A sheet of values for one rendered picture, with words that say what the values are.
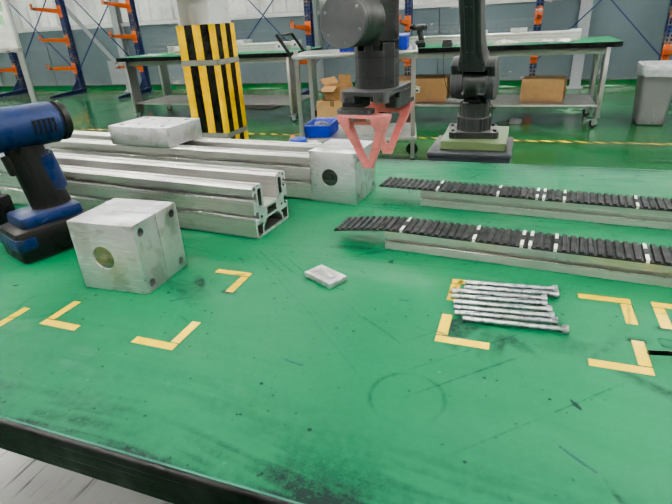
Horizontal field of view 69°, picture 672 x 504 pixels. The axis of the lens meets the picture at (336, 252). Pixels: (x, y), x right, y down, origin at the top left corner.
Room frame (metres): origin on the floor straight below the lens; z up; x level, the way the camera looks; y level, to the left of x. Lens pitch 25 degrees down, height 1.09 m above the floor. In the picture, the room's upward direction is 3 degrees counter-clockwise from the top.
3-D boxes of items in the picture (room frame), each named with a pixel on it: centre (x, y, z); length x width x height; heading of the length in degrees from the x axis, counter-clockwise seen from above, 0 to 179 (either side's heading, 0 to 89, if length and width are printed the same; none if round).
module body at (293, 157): (1.10, 0.38, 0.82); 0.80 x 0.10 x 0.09; 64
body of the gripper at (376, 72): (0.68, -0.07, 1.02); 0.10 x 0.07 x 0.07; 154
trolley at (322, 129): (4.01, -0.20, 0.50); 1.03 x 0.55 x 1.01; 81
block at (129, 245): (0.62, 0.27, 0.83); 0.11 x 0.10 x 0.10; 161
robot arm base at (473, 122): (1.25, -0.36, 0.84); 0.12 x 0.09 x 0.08; 77
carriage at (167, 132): (1.10, 0.38, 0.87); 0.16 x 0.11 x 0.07; 64
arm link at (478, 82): (1.23, -0.36, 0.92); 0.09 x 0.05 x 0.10; 152
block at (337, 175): (0.92, -0.03, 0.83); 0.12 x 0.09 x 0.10; 154
